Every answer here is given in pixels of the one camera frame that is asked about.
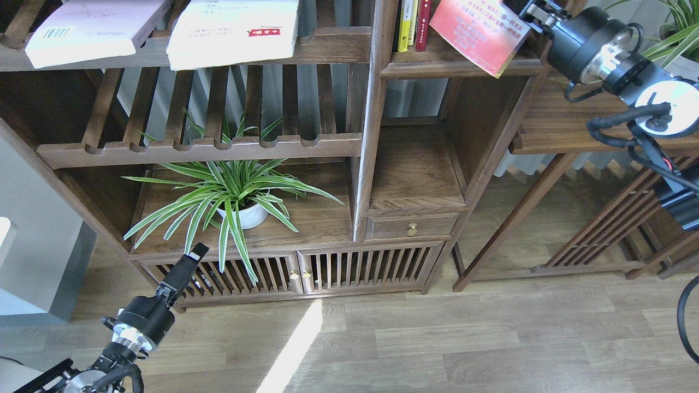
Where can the small wooden drawer brass knob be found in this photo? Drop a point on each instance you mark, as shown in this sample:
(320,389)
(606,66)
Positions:
(406,226)

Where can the yellow upright book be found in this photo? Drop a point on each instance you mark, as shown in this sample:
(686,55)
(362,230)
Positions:
(402,36)

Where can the dark wooden bookshelf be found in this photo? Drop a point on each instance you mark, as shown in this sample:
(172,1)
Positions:
(388,133)

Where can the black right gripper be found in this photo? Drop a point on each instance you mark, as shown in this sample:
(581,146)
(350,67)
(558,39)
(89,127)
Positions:
(541,16)

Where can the dark wooden side table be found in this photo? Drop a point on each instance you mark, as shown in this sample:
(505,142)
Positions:
(556,126)

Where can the pale pink white book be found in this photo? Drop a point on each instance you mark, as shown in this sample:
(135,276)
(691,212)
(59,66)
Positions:
(85,30)

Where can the right spider plant white pot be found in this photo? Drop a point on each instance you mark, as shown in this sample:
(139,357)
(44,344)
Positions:
(671,36)

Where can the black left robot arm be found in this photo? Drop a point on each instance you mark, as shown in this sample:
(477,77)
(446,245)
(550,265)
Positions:
(137,330)

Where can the grey white cabinet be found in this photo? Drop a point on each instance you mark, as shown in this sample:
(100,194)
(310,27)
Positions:
(46,247)

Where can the cream thin upright book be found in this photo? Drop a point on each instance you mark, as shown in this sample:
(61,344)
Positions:
(413,23)

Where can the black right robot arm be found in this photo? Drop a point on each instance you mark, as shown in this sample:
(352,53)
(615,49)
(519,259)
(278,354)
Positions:
(593,47)

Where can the dark red upright book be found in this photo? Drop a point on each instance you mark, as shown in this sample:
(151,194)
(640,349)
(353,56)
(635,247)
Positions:
(422,25)

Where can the red planet cover book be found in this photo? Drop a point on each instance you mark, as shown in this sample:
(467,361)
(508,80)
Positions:
(487,33)

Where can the white book red stamp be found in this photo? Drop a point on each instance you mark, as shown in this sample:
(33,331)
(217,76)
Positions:
(220,33)

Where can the right slatted cabinet door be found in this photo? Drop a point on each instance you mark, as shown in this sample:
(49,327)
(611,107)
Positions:
(367,269)

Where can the slatted cabinet door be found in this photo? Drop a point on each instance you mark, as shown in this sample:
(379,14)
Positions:
(277,280)
(367,269)

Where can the spider plant white pot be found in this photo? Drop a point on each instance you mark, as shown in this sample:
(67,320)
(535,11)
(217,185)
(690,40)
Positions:
(671,36)
(217,193)

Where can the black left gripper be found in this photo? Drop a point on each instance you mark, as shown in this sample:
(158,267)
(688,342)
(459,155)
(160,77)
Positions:
(172,286)

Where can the left slatted cabinet door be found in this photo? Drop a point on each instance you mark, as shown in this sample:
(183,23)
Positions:
(277,280)

